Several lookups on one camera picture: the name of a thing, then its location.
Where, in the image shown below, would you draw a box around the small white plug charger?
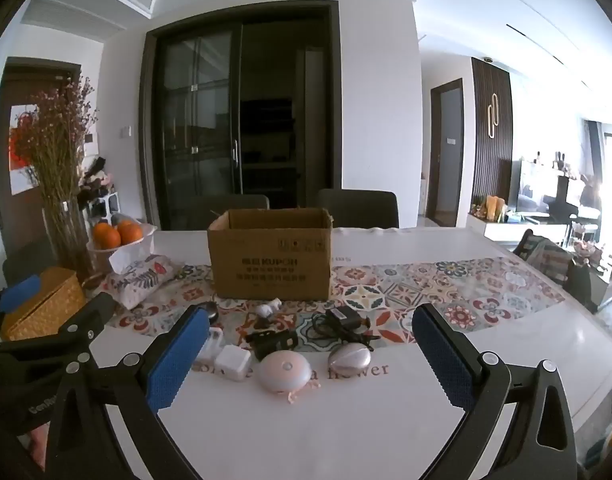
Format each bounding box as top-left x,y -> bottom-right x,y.
193,326 -> 224,367

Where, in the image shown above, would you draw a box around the orange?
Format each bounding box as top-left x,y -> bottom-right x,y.
92,222 -> 122,251
117,220 -> 144,245

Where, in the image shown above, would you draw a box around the brown cardboard box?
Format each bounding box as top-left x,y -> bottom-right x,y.
207,207 -> 335,301

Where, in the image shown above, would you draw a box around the patterned table runner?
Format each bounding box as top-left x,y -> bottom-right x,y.
93,255 -> 569,346

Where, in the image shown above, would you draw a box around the orange ornaments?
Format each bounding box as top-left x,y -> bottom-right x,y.
483,195 -> 507,221

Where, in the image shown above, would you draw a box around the dark dining chair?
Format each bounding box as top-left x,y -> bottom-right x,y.
186,194 -> 271,231
317,189 -> 400,229

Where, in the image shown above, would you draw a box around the black bike light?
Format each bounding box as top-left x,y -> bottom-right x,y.
246,329 -> 299,360

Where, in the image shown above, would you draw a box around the dark sliding glass door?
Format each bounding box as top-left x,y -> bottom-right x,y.
141,2 -> 343,231

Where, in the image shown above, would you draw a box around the round pink device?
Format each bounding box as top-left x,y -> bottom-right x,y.
258,350 -> 321,406

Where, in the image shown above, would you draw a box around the pile of plush toys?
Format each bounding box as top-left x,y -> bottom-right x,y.
78,156 -> 114,201

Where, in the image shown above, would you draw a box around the dark hallway door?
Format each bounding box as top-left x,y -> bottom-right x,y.
426,79 -> 464,228

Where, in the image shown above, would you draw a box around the white fruit basket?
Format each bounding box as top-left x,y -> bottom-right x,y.
87,222 -> 157,273

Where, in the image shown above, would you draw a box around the black power adapter with cable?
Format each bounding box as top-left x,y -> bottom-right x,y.
313,307 -> 375,352

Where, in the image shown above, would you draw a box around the floral tissue pack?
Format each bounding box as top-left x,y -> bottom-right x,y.
98,246 -> 179,311

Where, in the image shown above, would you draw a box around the television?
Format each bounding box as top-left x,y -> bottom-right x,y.
518,160 -> 586,216

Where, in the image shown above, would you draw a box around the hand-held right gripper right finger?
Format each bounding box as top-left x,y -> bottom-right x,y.
412,302 -> 582,480

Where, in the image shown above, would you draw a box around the dark slatted wall panel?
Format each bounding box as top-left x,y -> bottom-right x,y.
470,57 -> 514,206

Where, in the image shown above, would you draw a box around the brown wooden door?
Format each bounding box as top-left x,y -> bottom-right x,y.
0,57 -> 82,261

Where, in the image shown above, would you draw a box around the yellow woven box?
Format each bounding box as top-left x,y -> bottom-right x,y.
0,267 -> 87,342

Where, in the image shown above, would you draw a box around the white tv cabinet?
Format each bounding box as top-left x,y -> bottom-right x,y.
468,210 -> 571,242

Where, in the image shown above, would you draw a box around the glass vase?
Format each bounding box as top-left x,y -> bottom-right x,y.
41,200 -> 94,281

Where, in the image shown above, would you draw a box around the square white charger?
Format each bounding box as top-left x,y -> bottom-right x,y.
216,345 -> 251,382

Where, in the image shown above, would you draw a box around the white rack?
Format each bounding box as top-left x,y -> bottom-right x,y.
88,192 -> 122,223

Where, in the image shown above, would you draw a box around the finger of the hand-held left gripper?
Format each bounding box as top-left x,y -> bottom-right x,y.
0,274 -> 41,333
0,292 -> 116,377

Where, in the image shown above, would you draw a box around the red door poster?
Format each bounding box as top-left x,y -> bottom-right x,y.
8,105 -> 42,195

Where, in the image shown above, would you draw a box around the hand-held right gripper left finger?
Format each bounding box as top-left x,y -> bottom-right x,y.
43,305 -> 211,480

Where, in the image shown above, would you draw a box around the gold wall ornament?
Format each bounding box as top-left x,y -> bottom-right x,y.
487,94 -> 501,138

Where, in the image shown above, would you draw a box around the chair with draped cloth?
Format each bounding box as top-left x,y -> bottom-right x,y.
514,229 -> 602,313

